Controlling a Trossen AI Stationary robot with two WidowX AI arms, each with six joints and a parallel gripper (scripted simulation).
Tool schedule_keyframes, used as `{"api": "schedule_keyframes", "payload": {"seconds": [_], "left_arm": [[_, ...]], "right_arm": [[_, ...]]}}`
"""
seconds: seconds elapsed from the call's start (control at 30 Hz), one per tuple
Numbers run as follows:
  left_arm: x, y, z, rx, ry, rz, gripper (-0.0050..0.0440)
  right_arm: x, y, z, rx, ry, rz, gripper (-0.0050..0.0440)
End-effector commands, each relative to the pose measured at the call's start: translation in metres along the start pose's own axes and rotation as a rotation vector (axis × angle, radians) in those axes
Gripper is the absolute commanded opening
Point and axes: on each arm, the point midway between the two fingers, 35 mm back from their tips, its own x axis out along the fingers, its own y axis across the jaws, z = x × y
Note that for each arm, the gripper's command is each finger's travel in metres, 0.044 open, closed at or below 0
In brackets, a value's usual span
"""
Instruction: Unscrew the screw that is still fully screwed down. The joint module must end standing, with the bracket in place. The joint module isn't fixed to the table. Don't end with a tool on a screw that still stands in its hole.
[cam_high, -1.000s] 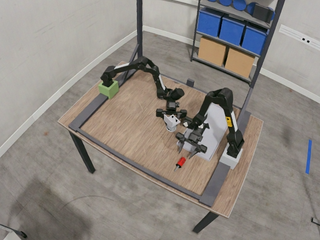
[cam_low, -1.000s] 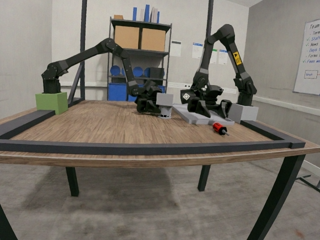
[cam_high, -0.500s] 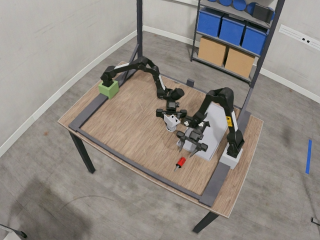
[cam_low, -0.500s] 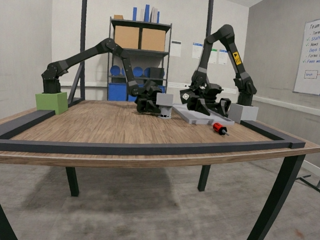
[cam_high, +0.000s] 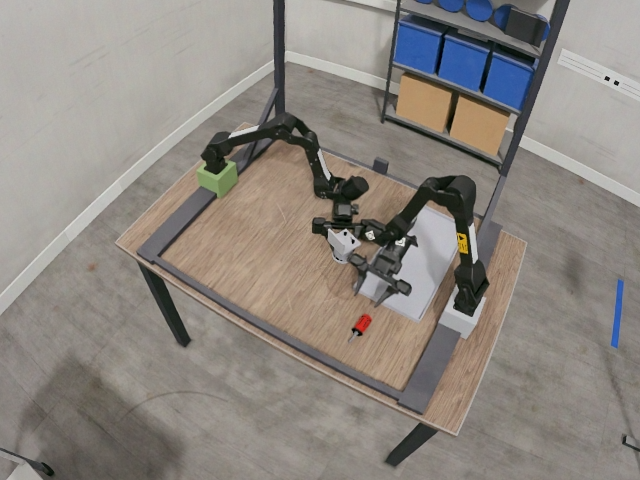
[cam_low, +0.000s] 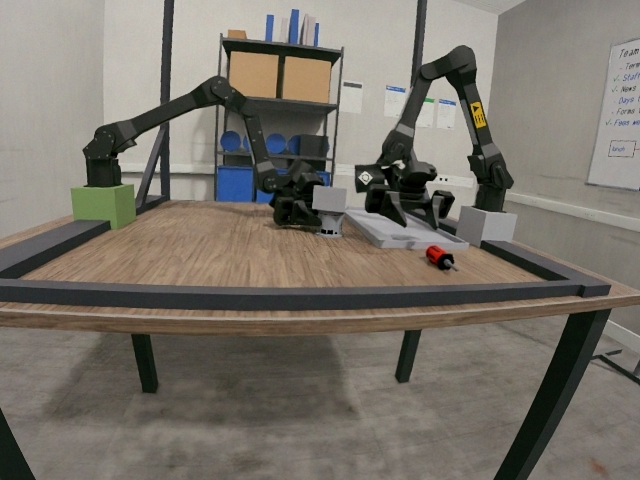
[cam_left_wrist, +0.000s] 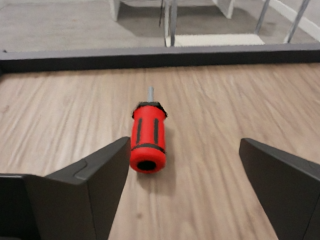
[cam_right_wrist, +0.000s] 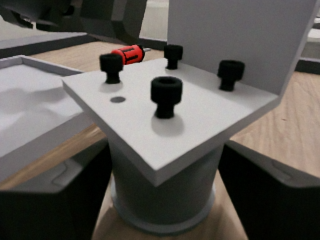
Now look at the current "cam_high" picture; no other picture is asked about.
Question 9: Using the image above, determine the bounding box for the white bracket with holes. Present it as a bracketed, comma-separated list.
[327, 229, 361, 256]

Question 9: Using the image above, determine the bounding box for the red screwdriver handle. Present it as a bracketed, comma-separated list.
[348, 315, 372, 344]

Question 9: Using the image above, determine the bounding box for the white shallow tray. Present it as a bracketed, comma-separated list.
[359, 206, 459, 323]

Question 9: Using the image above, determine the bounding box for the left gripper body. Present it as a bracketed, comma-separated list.
[349, 247, 412, 297]

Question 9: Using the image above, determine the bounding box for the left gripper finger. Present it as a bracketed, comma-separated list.
[354, 266, 368, 296]
[374, 285, 399, 308]

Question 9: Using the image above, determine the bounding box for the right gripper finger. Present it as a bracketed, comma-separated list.
[353, 226, 365, 239]
[322, 225, 334, 251]

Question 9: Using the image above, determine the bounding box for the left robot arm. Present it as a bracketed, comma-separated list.
[364, 175, 490, 317]

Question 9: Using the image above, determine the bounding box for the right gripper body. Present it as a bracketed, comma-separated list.
[312, 202, 371, 234]

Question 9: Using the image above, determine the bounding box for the grey cylinder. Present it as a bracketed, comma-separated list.
[332, 248, 353, 264]

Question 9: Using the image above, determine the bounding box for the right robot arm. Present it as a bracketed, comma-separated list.
[201, 112, 369, 221]

